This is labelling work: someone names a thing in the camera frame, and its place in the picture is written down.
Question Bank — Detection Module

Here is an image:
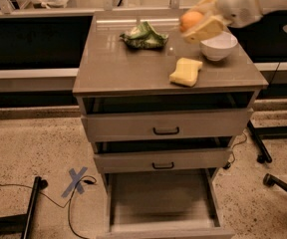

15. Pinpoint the white bowl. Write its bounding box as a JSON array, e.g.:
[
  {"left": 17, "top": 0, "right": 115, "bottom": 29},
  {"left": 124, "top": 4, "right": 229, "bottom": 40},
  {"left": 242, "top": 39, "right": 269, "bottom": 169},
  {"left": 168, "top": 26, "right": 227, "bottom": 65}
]
[{"left": 200, "top": 32, "right": 238, "bottom": 61}]

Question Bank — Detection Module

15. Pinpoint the grey drawer cabinet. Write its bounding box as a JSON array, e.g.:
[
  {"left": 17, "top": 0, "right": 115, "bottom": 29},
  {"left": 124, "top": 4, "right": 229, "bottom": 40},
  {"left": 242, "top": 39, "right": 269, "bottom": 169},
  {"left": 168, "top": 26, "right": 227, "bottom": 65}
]
[{"left": 72, "top": 9, "right": 269, "bottom": 239}]

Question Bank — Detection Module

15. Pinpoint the yellow sponge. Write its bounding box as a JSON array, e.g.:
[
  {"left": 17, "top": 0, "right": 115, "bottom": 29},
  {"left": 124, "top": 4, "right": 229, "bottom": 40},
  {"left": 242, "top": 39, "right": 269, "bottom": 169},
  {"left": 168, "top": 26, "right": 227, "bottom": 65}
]
[{"left": 169, "top": 58, "right": 203, "bottom": 87}]

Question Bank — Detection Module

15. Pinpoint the black stand leg left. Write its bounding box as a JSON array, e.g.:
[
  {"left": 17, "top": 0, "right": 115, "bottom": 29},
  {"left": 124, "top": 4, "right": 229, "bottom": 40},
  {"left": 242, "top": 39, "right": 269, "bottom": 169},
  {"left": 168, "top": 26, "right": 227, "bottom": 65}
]
[{"left": 0, "top": 176, "right": 48, "bottom": 239}]

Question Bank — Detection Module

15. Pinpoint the black floor cable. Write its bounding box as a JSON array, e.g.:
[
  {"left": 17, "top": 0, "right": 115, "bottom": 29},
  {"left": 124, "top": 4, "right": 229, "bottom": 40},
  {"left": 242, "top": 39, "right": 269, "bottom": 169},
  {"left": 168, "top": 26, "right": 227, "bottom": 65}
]
[{"left": 0, "top": 172, "right": 98, "bottom": 239}]

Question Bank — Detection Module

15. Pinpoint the orange fruit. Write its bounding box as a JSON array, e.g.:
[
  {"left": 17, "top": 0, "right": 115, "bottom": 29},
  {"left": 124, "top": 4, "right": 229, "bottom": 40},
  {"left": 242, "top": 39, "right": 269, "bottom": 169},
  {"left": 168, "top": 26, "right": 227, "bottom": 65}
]
[{"left": 179, "top": 11, "right": 203, "bottom": 32}]

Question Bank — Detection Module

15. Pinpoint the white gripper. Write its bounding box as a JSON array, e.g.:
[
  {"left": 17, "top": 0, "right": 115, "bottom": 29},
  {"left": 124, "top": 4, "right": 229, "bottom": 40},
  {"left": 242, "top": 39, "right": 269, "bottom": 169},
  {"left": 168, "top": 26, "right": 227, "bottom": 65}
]
[{"left": 181, "top": 0, "right": 262, "bottom": 43}]

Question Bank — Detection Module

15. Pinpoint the black chair leg with caster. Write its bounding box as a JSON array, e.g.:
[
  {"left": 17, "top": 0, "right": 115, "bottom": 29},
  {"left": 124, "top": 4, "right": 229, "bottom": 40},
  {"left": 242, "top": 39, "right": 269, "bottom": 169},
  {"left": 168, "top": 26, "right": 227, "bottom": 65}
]
[{"left": 247, "top": 121, "right": 272, "bottom": 163}]

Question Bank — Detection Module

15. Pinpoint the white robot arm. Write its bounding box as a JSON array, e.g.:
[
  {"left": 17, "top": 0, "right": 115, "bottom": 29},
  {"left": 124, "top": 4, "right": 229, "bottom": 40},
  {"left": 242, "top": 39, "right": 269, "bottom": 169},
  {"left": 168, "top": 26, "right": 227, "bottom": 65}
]
[{"left": 179, "top": 0, "right": 287, "bottom": 43}]

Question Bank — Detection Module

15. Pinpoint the grey top drawer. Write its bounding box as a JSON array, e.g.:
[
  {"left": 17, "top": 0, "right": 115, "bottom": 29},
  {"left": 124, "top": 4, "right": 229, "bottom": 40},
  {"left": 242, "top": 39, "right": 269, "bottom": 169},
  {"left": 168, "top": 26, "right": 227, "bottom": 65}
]
[{"left": 82, "top": 109, "right": 253, "bottom": 142}]

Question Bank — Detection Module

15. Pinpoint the green chip bag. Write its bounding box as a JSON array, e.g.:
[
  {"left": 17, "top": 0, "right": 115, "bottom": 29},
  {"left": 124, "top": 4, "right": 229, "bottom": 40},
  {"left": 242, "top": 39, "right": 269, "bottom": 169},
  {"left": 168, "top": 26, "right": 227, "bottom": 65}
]
[{"left": 120, "top": 21, "right": 168, "bottom": 49}]

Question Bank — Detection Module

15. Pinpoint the grey middle drawer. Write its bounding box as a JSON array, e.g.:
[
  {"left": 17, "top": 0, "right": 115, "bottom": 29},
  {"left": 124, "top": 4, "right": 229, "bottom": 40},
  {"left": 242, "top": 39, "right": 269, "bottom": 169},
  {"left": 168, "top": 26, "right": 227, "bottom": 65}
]
[{"left": 94, "top": 148, "right": 232, "bottom": 173}]

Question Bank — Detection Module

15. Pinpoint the blue tape cross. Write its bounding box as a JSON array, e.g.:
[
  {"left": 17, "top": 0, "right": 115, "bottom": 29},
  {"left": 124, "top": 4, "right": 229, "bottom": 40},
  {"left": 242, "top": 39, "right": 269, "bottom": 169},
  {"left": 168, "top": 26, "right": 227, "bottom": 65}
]
[{"left": 62, "top": 166, "right": 87, "bottom": 198}]

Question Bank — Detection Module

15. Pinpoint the grey drawer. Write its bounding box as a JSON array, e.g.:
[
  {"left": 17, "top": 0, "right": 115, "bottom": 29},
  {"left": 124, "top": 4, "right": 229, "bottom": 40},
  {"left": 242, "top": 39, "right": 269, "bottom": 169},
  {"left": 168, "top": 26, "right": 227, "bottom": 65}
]
[
  {"left": 97, "top": 169, "right": 234, "bottom": 239},
  {"left": 82, "top": 109, "right": 253, "bottom": 142},
  {"left": 94, "top": 148, "right": 232, "bottom": 173}
]

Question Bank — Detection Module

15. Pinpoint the grey bottom drawer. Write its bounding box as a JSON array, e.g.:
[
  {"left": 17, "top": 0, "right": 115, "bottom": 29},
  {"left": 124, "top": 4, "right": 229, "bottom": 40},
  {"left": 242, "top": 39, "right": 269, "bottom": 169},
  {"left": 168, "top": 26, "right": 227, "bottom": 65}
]
[{"left": 97, "top": 169, "right": 234, "bottom": 239}]

